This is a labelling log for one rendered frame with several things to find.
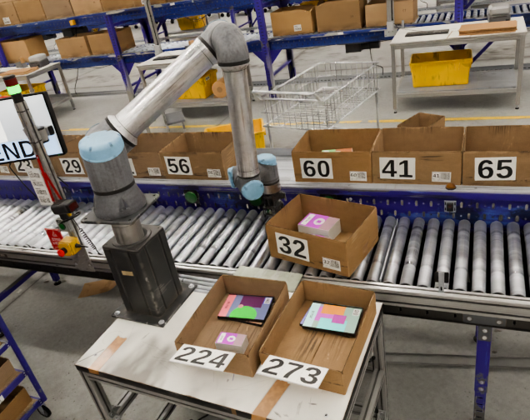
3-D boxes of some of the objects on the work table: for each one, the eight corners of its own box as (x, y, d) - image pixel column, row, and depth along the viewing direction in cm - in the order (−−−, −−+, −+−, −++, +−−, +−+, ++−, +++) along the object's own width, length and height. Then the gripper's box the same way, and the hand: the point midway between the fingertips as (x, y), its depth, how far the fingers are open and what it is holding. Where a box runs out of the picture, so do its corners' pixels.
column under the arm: (163, 327, 189) (138, 258, 174) (112, 317, 201) (84, 251, 185) (197, 286, 209) (178, 220, 193) (148, 277, 220) (127, 215, 205)
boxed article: (243, 355, 169) (241, 346, 167) (217, 352, 173) (214, 342, 171) (248, 344, 174) (247, 334, 171) (223, 341, 177) (220, 331, 175)
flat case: (355, 337, 166) (354, 333, 165) (302, 328, 174) (301, 325, 173) (363, 310, 177) (363, 307, 176) (313, 303, 184) (312, 300, 184)
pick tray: (262, 374, 161) (257, 352, 156) (304, 299, 190) (301, 279, 185) (345, 396, 149) (342, 372, 144) (377, 312, 177) (376, 291, 173)
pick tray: (179, 363, 172) (172, 342, 167) (226, 292, 202) (221, 273, 197) (253, 377, 161) (247, 356, 156) (291, 301, 191) (287, 281, 186)
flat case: (265, 323, 180) (264, 320, 179) (217, 319, 186) (217, 316, 185) (275, 298, 191) (274, 296, 190) (230, 296, 197) (229, 292, 196)
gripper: (257, 195, 218) (266, 235, 228) (277, 196, 214) (283, 237, 224) (264, 186, 224) (272, 226, 235) (283, 187, 221) (290, 227, 231)
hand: (279, 226), depth 231 cm, fingers closed
